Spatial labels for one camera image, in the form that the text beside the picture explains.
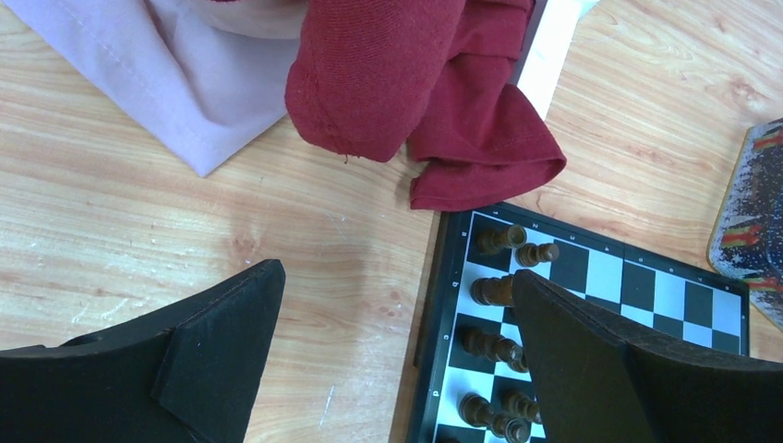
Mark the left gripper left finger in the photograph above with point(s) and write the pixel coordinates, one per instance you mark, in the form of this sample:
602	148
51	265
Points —
187	372

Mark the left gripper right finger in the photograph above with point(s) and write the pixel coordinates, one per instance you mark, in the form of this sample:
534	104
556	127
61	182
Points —
601	377

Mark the black white chessboard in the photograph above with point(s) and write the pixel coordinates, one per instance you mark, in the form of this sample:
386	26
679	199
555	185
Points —
684	301

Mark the gold metal tin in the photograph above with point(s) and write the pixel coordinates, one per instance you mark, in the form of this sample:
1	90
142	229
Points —
746	242

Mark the dark bishop chess piece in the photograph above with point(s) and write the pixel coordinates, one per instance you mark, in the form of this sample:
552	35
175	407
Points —
494	347

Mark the dark queen chess piece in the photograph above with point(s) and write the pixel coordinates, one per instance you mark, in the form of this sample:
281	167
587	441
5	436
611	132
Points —
476	411

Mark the dark pawn chess piece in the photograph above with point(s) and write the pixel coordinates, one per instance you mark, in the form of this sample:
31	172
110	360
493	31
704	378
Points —
530	255

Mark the dark knight chess piece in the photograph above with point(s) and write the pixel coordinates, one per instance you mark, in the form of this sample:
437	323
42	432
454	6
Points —
493	291

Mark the dark rook chess piece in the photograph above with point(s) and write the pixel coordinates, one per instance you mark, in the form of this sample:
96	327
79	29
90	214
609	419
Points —
493	241

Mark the pink garment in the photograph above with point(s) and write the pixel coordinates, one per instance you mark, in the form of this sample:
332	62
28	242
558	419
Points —
204	77

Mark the white rack base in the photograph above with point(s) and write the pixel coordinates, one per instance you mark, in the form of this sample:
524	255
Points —
547	40

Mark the red t-shirt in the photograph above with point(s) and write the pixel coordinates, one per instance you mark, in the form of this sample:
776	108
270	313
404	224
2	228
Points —
434	76

